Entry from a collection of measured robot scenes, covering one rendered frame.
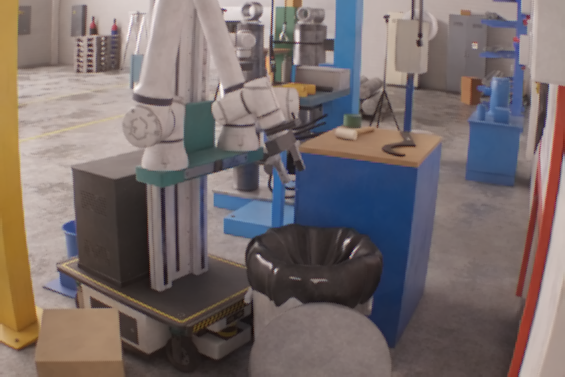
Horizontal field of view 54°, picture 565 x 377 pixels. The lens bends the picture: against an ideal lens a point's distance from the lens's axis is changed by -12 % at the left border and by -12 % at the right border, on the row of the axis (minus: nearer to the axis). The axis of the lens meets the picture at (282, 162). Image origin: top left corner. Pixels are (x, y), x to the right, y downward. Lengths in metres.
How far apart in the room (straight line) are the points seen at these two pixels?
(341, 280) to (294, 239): 0.43
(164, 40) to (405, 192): 1.26
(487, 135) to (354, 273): 4.18
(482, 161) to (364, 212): 3.63
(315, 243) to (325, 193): 0.31
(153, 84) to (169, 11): 0.26
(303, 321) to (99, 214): 1.07
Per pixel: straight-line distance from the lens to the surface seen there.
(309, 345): 2.32
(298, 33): 6.04
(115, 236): 2.75
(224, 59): 2.24
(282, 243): 2.53
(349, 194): 2.82
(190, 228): 2.91
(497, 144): 6.29
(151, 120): 2.16
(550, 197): 2.10
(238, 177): 4.96
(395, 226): 2.80
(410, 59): 4.56
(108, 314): 2.65
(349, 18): 4.48
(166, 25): 2.15
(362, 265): 2.29
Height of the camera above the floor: 1.53
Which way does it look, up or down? 13 degrees down
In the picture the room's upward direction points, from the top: 2 degrees clockwise
